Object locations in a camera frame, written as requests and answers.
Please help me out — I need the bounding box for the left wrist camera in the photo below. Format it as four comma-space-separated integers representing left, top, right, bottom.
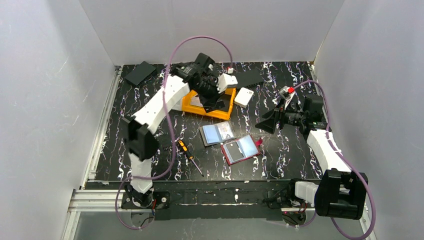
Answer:
216, 67, 238, 93

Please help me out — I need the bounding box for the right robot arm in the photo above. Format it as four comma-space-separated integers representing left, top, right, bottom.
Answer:
255, 94, 367, 220

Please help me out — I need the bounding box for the black flat box left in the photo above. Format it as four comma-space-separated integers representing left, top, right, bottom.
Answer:
124, 61, 156, 87

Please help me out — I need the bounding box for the black flat box right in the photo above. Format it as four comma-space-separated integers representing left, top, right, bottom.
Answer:
233, 69, 264, 90

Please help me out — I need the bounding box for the black flat box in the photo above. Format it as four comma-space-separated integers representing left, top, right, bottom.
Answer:
124, 61, 156, 87
233, 69, 264, 90

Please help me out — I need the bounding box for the aluminium table rail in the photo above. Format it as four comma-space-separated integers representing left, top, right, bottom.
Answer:
61, 66, 123, 240

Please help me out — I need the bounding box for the white small box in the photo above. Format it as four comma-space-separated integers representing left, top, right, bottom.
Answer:
234, 87, 254, 108

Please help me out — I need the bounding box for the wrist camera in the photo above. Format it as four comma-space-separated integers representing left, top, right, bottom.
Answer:
216, 67, 238, 93
279, 86, 295, 110

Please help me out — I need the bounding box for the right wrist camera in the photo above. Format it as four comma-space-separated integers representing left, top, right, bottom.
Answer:
279, 86, 295, 110

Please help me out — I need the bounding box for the black yellow screwdriver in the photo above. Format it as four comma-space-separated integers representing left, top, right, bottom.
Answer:
177, 140, 205, 177

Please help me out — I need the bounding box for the yellow bin with silver card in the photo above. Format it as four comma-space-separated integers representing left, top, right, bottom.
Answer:
181, 90, 212, 117

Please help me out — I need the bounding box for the red card holder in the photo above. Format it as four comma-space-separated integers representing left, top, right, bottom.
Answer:
221, 135, 263, 166

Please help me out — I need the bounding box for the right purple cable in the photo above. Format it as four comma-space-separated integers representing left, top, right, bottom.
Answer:
293, 80, 377, 240

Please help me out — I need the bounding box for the black VIP card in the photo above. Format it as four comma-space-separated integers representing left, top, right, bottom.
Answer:
225, 141, 244, 163
202, 98, 226, 113

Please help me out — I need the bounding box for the yellow bin with black card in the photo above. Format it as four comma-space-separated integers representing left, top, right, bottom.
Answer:
205, 88, 237, 120

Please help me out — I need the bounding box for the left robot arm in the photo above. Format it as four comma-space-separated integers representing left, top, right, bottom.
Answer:
124, 53, 238, 207

